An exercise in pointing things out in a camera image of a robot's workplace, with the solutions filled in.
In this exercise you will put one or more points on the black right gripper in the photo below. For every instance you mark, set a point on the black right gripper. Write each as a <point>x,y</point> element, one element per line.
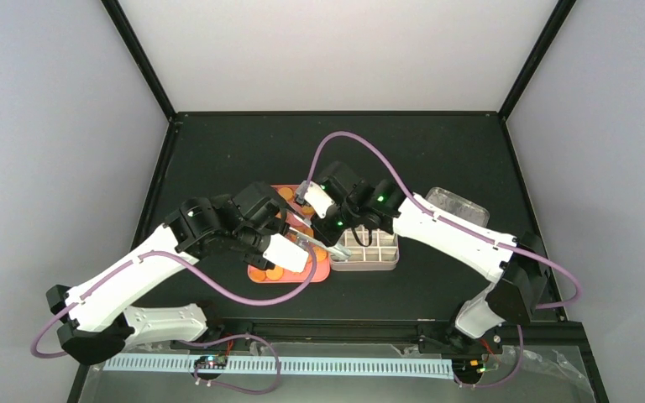
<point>327,236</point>

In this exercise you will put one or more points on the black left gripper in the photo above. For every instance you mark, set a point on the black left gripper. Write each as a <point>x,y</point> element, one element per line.
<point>280,223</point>

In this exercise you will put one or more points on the silver metal tongs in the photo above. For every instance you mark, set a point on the silver metal tongs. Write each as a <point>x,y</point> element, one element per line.
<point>317,242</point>

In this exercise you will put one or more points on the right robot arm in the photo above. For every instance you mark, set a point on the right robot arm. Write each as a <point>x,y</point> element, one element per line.
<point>515,280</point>

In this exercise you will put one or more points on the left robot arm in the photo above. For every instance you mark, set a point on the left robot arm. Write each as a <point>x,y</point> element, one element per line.
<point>98,318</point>

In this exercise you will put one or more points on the round orange cookie top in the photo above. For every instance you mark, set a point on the round orange cookie top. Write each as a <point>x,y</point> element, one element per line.
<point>286,192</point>

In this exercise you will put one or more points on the round orange cookie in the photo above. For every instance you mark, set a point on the round orange cookie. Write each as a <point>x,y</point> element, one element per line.
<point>286,192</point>
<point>275,274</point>

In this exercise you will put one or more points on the pink plastic tray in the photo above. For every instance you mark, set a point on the pink plastic tray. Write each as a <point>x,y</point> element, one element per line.
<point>322,257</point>

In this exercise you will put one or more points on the metal tin with white dividers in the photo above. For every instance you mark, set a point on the metal tin with white dividers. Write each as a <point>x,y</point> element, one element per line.
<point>368,251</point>

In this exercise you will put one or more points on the orange cookie bottom left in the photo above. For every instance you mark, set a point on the orange cookie bottom left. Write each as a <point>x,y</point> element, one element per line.
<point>257,275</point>

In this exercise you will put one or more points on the round orange cookie bottom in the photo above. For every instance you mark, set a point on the round orange cookie bottom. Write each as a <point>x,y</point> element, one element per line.
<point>275,274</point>

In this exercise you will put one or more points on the silver tin lid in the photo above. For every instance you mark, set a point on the silver tin lid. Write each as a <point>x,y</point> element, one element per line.
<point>458,206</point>

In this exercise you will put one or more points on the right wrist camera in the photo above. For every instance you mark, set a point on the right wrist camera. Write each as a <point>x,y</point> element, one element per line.
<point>311,194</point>

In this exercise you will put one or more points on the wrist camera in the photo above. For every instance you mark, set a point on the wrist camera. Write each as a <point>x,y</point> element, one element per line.
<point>285,253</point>
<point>311,194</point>

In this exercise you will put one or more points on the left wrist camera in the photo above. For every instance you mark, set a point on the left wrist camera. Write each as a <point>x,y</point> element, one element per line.
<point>285,253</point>

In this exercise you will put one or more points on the black front rail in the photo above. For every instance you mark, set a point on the black front rail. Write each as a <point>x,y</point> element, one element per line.
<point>335,331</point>

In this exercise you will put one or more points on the white slotted cable duct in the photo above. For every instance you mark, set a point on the white slotted cable duct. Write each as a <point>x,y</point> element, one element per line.
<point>318,366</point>

